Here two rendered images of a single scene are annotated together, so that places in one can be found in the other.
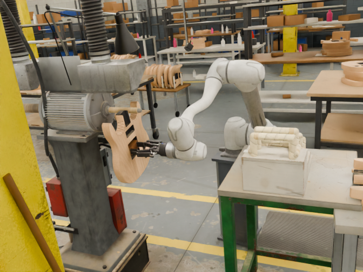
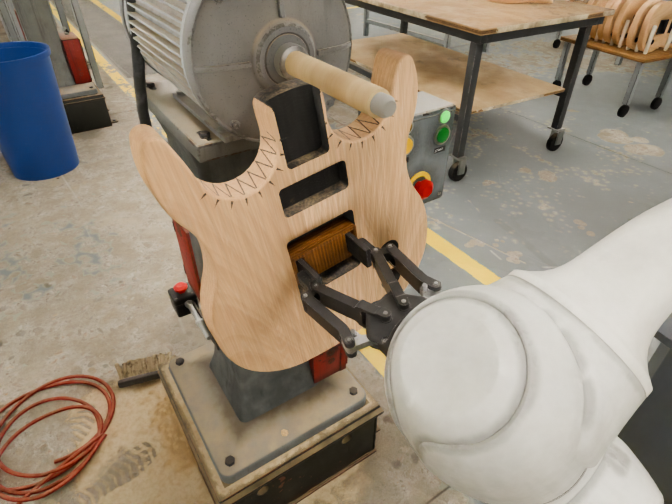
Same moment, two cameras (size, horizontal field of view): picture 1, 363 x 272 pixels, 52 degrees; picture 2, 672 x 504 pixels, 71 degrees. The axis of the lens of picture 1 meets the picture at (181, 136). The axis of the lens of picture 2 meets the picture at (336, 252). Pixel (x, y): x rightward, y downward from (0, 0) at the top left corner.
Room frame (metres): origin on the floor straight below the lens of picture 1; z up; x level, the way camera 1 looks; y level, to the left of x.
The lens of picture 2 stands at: (1.50, -0.01, 1.43)
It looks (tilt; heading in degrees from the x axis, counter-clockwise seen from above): 37 degrees down; 32
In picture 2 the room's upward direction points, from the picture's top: straight up
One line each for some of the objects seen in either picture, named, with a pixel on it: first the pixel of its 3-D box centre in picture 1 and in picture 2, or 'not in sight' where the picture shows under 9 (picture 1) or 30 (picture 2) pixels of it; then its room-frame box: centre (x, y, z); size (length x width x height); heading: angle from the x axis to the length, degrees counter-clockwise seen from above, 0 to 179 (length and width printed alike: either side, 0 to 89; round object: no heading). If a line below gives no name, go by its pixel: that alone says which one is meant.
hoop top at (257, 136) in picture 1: (272, 136); not in sight; (1.48, -0.39, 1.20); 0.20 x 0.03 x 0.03; 65
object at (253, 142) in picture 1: (253, 145); not in sight; (1.52, -0.32, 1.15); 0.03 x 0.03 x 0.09
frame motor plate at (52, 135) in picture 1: (73, 131); (224, 104); (2.13, 0.65, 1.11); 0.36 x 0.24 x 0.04; 66
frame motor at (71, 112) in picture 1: (78, 109); (232, 31); (2.11, 0.59, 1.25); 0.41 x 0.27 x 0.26; 66
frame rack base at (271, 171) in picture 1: (274, 169); not in sight; (1.53, -0.41, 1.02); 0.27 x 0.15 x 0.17; 66
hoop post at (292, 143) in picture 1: (292, 148); not in sight; (1.45, -0.47, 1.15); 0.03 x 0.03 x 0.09
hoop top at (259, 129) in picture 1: (275, 130); not in sight; (1.56, -0.43, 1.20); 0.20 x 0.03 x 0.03; 65
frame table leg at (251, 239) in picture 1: (251, 216); not in sight; (2.03, -0.39, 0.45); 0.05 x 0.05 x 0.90; 66
